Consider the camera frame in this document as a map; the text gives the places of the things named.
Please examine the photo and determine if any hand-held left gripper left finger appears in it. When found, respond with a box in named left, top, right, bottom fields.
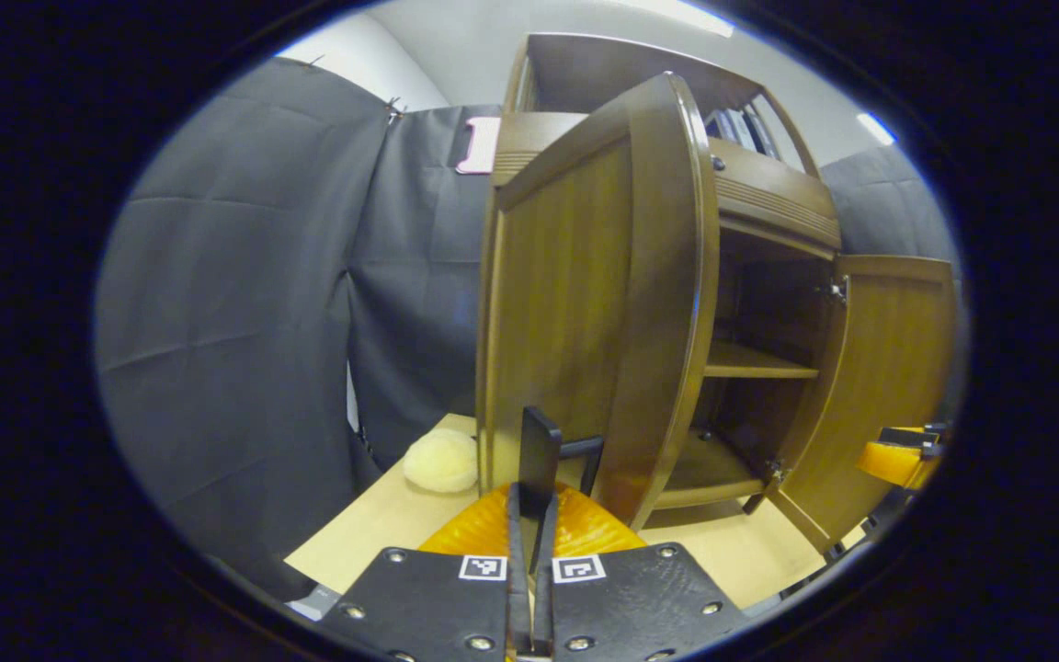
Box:
left=318, top=483, right=530, bottom=662

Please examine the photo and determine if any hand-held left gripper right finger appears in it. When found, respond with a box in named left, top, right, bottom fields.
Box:
left=534, top=483, right=751, bottom=662

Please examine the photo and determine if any wooden cabinet door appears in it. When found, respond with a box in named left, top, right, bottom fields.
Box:
left=764, top=255, right=958, bottom=554
left=476, top=72, right=722, bottom=532

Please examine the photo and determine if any brown wooden double-door shoe cabinet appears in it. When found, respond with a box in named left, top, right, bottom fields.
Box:
left=493, top=33, right=843, bottom=512

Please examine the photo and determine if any wooden cabinet drawer with knob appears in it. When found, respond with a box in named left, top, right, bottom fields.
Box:
left=493, top=112, right=843, bottom=251

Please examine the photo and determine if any cream fluffy ball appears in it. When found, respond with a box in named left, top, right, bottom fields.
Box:
left=403, top=428, right=480, bottom=495

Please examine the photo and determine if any black backdrop cloth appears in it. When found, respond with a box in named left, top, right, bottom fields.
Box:
left=93, top=57, right=962, bottom=599

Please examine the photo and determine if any large ceiling light panel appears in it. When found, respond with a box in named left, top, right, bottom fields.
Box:
left=640, top=0, right=734, bottom=38

